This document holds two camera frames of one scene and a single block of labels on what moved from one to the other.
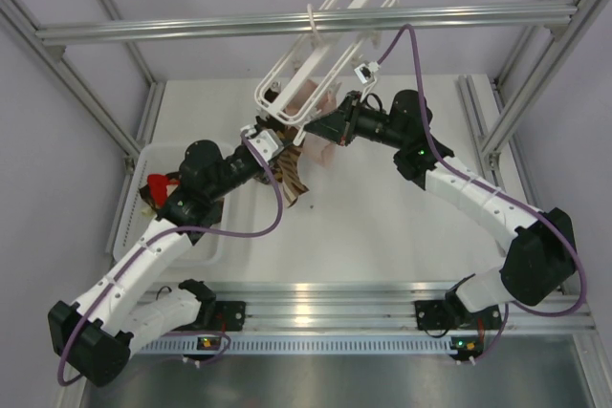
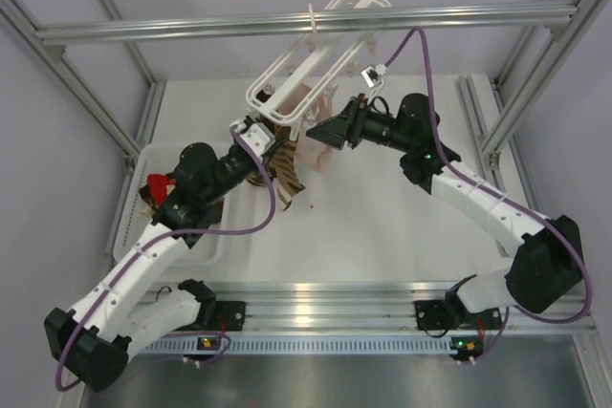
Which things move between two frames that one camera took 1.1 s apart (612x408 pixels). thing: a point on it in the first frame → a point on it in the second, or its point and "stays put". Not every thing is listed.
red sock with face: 158,184 stays put
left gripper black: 270,165 → 279,139
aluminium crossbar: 66,35 stays put
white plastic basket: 157,158 stays put
